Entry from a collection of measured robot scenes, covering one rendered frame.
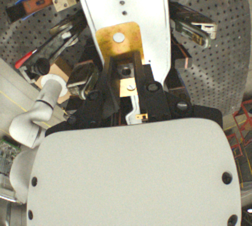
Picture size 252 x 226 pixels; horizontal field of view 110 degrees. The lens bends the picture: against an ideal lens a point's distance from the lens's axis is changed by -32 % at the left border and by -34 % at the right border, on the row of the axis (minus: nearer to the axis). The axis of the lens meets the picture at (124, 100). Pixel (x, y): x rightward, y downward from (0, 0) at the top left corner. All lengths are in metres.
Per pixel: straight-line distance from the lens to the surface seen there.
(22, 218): 0.47
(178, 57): 0.47
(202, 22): 0.38
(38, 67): 0.21
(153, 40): 0.40
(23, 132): 0.63
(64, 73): 0.80
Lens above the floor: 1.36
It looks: 41 degrees down
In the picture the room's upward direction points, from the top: 180 degrees counter-clockwise
